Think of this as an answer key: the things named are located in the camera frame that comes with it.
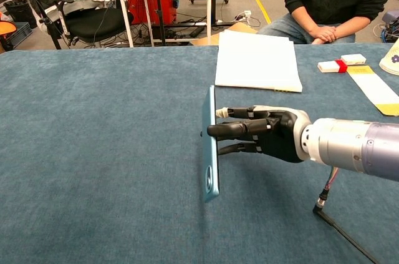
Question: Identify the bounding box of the blue fabric table cover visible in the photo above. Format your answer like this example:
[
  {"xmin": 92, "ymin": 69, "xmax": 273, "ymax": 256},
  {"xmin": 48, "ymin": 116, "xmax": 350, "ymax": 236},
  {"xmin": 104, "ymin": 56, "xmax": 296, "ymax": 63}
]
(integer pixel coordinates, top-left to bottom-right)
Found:
[{"xmin": 0, "ymin": 42, "xmax": 399, "ymax": 264}]

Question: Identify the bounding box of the black trash bin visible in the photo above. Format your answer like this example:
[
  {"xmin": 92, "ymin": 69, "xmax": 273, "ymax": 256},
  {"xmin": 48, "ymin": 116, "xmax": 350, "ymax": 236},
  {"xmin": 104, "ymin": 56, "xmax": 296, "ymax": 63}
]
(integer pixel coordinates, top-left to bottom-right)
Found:
[{"xmin": 3, "ymin": 0, "xmax": 37, "ymax": 29}]

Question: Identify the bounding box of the red cabinet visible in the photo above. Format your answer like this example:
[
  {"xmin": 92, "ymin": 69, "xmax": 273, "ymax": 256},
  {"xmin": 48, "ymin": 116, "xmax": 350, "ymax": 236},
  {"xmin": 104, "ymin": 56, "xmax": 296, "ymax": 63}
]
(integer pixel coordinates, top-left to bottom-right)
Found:
[{"xmin": 125, "ymin": 0, "xmax": 177, "ymax": 26}]

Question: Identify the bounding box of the dark grey plastic crate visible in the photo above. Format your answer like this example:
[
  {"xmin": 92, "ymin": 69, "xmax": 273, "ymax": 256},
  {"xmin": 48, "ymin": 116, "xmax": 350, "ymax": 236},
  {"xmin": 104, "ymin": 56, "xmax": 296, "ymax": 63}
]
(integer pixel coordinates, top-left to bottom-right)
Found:
[{"xmin": 6, "ymin": 21, "xmax": 33, "ymax": 49}]

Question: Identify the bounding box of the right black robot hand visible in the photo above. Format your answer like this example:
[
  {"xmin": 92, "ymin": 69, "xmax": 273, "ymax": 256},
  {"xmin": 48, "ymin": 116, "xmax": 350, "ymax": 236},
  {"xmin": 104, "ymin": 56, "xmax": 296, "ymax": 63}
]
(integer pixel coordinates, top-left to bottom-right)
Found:
[{"xmin": 206, "ymin": 105, "xmax": 312, "ymax": 164}]

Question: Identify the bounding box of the stack of paper cups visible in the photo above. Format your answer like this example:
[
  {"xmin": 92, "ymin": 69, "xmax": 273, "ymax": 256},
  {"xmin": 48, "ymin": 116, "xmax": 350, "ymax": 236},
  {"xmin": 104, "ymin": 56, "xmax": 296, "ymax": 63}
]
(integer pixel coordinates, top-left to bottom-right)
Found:
[{"xmin": 378, "ymin": 37, "xmax": 399, "ymax": 76}]

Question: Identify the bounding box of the white and yellow paper strip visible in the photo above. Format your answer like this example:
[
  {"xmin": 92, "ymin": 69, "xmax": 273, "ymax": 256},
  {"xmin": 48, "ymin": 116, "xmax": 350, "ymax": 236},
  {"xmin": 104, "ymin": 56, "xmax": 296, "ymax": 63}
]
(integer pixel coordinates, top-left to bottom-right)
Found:
[{"xmin": 346, "ymin": 65, "xmax": 399, "ymax": 117}]

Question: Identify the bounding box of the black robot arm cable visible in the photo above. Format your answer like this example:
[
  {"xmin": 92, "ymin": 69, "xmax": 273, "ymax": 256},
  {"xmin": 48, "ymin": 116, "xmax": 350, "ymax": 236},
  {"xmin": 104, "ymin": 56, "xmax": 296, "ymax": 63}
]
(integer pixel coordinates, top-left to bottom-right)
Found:
[{"xmin": 312, "ymin": 166, "xmax": 381, "ymax": 264}]

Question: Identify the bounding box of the white box with red band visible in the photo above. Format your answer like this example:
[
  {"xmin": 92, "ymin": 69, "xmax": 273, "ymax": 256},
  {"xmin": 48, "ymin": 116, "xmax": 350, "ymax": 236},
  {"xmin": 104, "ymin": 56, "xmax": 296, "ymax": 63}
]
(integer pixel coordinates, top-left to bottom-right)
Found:
[{"xmin": 317, "ymin": 59, "xmax": 349, "ymax": 74}]

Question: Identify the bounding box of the black tripod pole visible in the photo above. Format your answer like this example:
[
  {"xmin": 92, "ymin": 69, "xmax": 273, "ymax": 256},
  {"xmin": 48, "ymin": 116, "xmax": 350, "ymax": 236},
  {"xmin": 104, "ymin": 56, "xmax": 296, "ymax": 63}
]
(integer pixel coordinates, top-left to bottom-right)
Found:
[{"xmin": 151, "ymin": 0, "xmax": 167, "ymax": 46}]

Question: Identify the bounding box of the small white box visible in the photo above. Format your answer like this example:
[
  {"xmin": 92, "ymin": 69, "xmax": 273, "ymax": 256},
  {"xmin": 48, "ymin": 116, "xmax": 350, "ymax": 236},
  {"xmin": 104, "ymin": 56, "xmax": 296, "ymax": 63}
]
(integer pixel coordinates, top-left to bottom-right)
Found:
[{"xmin": 340, "ymin": 53, "xmax": 367, "ymax": 66}]

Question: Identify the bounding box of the cardboard sheet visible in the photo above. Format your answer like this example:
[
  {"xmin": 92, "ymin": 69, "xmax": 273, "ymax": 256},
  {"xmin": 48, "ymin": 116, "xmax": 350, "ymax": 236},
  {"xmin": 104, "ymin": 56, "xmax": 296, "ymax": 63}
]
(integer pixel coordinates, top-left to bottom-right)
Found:
[{"xmin": 189, "ymin": 22, "xmax": 259, "ymax": 46}]

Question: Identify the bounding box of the black office chair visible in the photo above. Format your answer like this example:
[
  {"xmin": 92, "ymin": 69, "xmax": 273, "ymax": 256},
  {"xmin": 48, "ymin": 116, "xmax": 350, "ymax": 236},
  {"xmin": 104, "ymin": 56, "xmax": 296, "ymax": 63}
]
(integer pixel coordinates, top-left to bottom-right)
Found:
[{"xmin": 49, "ymin": 0, "xmax": 135, "ymax": 48}]

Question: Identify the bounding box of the black smartphone with teal back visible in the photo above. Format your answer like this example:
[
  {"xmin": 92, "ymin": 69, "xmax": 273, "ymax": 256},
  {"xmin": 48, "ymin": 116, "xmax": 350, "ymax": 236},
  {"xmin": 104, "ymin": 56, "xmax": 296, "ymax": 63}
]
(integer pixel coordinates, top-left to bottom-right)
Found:
[{"xmin": 200, "ymin": 85, "xmax": 220, "ymax": 204}]

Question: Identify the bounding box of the orange round object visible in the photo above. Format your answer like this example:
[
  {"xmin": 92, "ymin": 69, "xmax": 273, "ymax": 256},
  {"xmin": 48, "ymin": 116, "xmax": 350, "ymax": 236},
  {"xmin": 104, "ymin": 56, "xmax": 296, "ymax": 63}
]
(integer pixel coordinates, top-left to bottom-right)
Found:
[{"xmin": 0, "ymin": 19, "xmax": 17, "ymax": 37}]

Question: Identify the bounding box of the black light stand leg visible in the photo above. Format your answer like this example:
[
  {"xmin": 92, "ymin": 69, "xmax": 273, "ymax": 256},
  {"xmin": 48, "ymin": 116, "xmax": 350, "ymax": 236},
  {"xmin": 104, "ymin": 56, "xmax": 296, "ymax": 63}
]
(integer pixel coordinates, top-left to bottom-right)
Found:
[{"xmin": 19, "ymin": 0, "xmax": 62, "ymax": 50}]

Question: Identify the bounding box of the white paper stack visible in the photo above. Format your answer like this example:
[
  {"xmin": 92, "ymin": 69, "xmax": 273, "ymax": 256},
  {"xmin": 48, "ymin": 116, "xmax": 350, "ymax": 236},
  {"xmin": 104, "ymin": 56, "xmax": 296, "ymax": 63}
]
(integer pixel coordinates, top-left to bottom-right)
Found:
[{"xmin": 214, "ymin": 30, "xmax": 304, "ymax": 94}]

